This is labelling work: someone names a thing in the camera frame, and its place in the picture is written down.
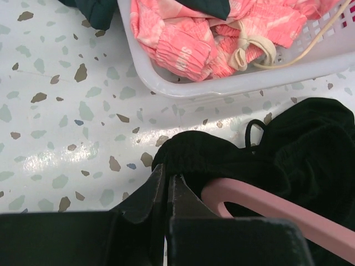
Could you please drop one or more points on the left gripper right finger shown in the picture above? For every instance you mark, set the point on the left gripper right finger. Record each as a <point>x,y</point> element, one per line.
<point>197,236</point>

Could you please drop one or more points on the pink hanger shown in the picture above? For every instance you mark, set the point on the pink hanger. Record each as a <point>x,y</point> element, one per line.
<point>331,236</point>

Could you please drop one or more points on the pink garment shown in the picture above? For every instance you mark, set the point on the pink garment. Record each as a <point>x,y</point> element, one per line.
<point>202,40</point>

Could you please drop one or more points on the red folded cloth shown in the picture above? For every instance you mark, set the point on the red folded cloth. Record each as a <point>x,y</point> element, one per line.
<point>347,17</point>

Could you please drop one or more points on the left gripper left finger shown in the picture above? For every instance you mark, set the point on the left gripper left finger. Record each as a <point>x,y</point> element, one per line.
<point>131,233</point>

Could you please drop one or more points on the white plastic basket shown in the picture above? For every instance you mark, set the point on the white plastic basket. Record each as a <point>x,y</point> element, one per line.
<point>333,53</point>

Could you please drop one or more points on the dark teal garment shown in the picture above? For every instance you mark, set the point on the dark teal garment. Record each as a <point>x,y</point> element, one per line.
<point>100,13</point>

